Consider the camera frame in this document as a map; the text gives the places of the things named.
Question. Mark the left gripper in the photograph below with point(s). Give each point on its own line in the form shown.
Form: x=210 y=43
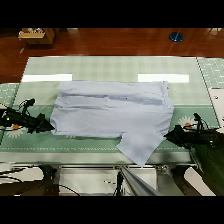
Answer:
x=40 y=124

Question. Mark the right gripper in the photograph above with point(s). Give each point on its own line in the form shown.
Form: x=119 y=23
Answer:
x=177 y=136

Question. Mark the light blue shirt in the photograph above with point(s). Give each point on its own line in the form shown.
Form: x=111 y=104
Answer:
x=110 y=113

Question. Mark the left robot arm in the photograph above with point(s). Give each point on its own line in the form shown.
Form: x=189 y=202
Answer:
x=13 y=118

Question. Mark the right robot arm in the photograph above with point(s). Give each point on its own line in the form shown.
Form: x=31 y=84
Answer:
x=210 y=140

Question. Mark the brown box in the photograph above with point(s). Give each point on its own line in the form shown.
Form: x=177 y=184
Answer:
x=36 y=36

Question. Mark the blue mop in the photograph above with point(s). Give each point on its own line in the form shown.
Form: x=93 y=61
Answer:
x=176 y=36

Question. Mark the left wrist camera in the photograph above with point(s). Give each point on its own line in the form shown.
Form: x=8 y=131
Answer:
x=28 y=103

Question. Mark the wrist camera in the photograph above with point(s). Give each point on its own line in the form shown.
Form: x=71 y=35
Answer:
x=28 y=103
x=197 y=120

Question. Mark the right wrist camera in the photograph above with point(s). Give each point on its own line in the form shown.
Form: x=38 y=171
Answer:
x=197 y=120

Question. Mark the silver frame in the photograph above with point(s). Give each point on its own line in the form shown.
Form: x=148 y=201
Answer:
x=140 y=181

